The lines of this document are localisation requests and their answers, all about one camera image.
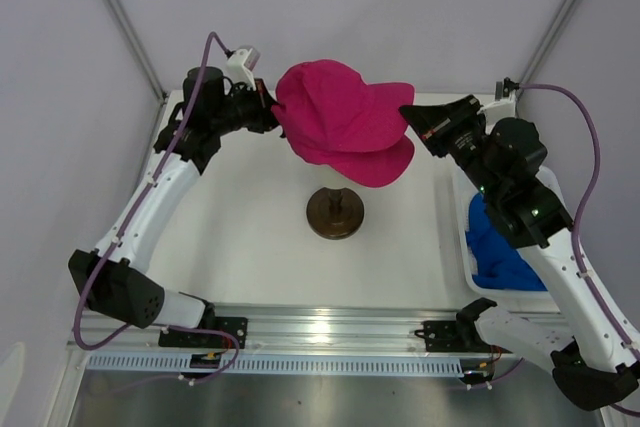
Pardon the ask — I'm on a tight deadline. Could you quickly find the cream mannequin head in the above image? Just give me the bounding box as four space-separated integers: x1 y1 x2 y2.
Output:
315 165 351 190

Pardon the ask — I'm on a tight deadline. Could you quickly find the aluminium mounting rail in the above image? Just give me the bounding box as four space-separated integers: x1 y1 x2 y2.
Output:
67 302 611 359

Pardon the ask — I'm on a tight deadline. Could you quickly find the brown wooden round stand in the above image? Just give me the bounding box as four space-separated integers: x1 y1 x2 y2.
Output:
306 187 365 240

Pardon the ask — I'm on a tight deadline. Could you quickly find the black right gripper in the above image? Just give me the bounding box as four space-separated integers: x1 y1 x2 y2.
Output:
399 96 501 201

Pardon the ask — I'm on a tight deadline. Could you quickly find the aluminium frame post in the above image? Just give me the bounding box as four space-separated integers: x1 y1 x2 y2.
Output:
102 0 167 101
516 0 582 84

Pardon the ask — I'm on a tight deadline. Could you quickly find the magenta baseball cap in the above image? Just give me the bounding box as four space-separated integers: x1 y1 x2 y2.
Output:
290 136 415 188

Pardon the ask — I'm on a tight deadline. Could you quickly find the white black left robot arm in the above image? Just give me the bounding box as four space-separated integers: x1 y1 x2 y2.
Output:
68 67 278 348

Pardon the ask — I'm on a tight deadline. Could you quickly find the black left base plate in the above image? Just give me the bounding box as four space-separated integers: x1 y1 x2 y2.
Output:
158 315 250 350

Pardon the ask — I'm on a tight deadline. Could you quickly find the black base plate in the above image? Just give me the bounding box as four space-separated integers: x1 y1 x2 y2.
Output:
413 320 491 353
158 315 250 350

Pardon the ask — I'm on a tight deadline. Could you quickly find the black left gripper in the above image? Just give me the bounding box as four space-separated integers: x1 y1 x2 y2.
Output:
210 78 291 137

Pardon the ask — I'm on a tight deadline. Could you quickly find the right aluminium frame post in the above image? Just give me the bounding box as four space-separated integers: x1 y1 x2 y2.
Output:
516 0 582 84

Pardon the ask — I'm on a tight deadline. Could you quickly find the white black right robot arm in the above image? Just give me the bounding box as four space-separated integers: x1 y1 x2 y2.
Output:
399 95 639 411

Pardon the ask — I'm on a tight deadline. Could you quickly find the blue cap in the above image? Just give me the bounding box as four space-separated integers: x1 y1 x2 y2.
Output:
465 194 546 292

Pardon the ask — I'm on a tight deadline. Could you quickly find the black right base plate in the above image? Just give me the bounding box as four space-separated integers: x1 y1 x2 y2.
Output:
413 320 491 353

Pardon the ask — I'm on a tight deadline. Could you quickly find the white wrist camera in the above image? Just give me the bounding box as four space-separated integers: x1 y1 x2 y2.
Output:
480 77 519 125
226 45 260 89

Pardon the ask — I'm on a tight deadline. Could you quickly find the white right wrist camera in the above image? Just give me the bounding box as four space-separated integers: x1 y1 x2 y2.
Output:
480 77 519 125

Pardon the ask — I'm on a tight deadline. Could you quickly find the white slotted cable duct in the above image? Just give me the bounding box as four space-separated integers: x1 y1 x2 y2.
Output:
87 352 464 378

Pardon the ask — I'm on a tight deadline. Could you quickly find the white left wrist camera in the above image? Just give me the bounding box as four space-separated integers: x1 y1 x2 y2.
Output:
226 45 260 89

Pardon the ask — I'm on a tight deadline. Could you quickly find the left aluminium frame post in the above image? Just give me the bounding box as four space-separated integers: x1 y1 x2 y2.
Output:
102 0 167 101

